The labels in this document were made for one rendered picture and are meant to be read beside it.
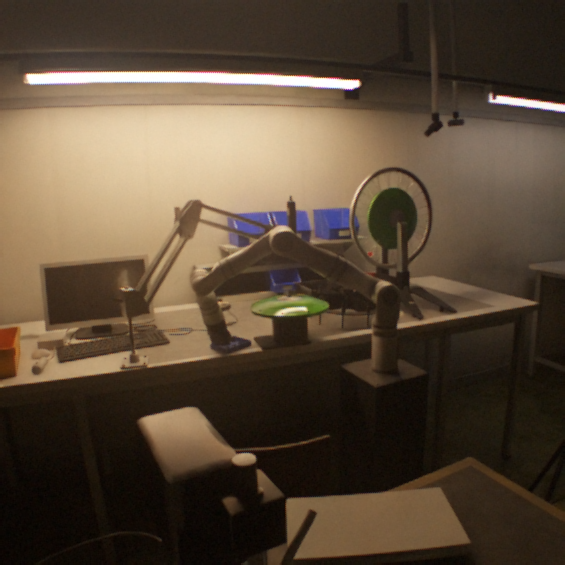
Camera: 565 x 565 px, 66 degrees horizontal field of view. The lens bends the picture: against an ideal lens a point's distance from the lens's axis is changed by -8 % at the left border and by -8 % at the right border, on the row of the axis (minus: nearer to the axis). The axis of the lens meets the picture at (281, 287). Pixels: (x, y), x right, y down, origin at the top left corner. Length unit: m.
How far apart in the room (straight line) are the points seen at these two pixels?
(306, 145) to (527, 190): 1.88
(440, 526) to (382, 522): 0.09
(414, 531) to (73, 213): 2.24
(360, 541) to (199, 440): 0.39
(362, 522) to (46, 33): 2.55
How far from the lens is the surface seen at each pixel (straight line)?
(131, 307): 1.72
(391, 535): 0.79
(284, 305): 1.79
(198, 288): 1.59
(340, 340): 1.95
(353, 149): 2.99
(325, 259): 1.59
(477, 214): 3.60
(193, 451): 0.45
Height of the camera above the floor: 1.52
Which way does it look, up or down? 12 degrees down
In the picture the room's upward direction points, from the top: 2 degrees counter-clockwise
